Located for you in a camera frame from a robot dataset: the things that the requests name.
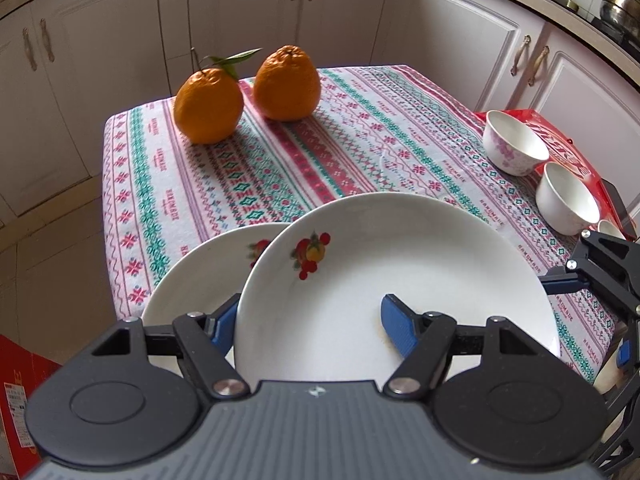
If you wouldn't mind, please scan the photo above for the white bowl with pink flowers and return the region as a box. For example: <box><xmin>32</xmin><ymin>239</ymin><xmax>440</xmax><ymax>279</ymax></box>
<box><xmin>482</xmin><ymin>110</ymin><xmax>551</xmax><ymax>177</ymax></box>

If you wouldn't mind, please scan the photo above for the red printed box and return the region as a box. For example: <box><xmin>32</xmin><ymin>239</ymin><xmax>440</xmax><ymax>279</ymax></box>
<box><xmin>472</xmin><ymin>108</ymin><xmax>640</xmax><ymax>241</ymax></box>

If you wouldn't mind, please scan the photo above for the steel cooking pot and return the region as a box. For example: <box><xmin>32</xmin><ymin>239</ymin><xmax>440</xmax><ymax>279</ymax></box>
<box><xmin>595</xmin><ymin>0</ymin><xmax>640</xmax><ymax>36</ymax></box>

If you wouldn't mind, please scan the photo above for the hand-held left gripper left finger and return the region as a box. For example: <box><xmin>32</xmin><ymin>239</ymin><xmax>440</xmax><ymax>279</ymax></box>
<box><xmin>87</xmin><ymin>294</ymin><xmax>248</xmax><ymax>401</ymax></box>

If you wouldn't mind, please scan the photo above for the orange with green leaf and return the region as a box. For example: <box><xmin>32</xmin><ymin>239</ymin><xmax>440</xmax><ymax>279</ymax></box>
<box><xmin>173</xmin><ymin>47</ymin><xmax>263</xmax><ymax>145</ymax></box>

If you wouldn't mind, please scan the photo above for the patterned red green tablecloth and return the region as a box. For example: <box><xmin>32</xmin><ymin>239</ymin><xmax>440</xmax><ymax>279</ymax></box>
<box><xmin>102</xmin><ymin>64</ymin><xmax>621</xmax><ymax>386</ymax></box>

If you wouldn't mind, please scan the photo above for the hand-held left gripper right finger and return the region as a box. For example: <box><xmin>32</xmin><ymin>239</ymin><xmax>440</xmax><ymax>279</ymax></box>
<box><xmin>381</xmin><ymin>294</ymin><xmax>548</xmax><ymax>401</ymax></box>

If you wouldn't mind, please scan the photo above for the orange without leaf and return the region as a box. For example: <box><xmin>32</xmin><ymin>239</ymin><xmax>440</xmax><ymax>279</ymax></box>
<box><xmin>252</xmin><ymin>45</ymin><xmax>321</xmax><ymax>122</ymax></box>

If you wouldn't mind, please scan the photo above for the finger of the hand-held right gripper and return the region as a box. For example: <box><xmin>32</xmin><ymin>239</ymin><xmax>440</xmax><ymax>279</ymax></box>
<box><xmin>590</xmin><ymin>310</ymin><xmax>640</xmax><ymax>480</ymax></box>
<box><xmin>542</xmin><ymin>229</ymin><xmax>640</xmax><ymax>321</ymax></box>

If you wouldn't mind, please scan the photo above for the red cardboard box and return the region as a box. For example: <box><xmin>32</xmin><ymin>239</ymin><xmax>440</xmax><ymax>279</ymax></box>
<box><xmin>0</xmin><ymin>335</ymin><xmax>63</xmax><ymax>480</ymax></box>

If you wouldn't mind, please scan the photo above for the white plate with fruit print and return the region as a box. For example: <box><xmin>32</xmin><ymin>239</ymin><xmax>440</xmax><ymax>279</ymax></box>
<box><xmin>141</xmin><ymin>222</ymin><xmax>288</xmax><ymax>376</ymax></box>
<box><xmin>234</xmin><ymin>192</ymin><xmax>562</xmax><ymax>386</ymax></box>

